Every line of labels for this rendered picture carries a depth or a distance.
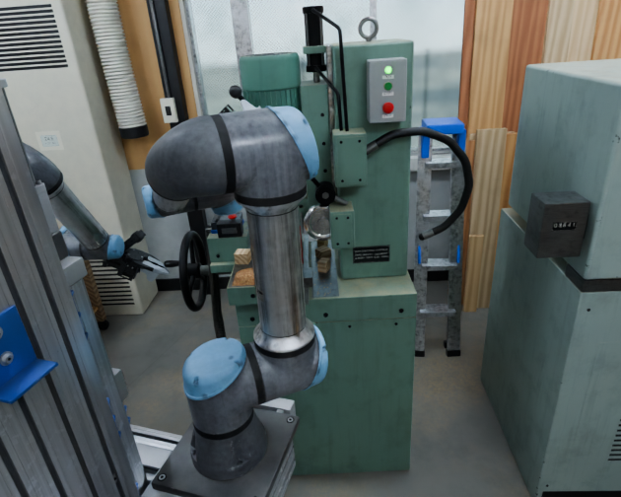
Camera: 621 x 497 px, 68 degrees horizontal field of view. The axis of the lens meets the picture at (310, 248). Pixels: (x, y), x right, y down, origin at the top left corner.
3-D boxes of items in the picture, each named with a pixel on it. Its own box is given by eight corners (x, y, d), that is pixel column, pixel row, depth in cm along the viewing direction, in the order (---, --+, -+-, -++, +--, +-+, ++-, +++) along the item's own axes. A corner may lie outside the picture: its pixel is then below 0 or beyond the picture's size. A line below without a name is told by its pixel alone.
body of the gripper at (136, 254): (142, 272, 158) (108, 258, 157) (150, 251, 155) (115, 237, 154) (133, 282, 151) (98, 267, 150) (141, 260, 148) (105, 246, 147)
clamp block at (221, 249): (218, 245, 169) (214, 222, 165) (254, 243, 168) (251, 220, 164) (210, 263, 155) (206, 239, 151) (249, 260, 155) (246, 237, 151)
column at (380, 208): (337, 250, 174) (328, 42, 143) (396, 247, 173) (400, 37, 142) (341, 280, 153) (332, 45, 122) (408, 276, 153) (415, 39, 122)
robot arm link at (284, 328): (243, 378, 95) (201, 107, 70) (310, 357, 100) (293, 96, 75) (261, 420, 85) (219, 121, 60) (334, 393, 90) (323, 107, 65)
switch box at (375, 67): (367, 119, 131) (366, 59, 124) (401, 117, 131) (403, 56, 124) (369, 123, 125) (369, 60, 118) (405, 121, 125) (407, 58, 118)
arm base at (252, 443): (248, 488, 84) (241, 450, 79) (176, 470, 88) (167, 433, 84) (278, 425, 96) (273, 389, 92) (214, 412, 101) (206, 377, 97)
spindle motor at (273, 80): (254, 154, 155) (242, 54, 141) (306, 150, 154) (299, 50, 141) (247, 168, 139) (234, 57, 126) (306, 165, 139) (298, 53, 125)
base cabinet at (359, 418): (269, 394, 219) (251, 263, 188) (390, 389, 218) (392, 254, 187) (260, 477, 179) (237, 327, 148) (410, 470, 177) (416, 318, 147)
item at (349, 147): (334, 179, 138) (331, 129, 132) (364, 177, 138) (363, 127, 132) (335, 188, 131) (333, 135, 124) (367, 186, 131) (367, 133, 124)
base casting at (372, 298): (252, 263, 188) (250, 244, 184) (392, 255, 187) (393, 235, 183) (238, 327, 148) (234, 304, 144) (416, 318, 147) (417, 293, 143)
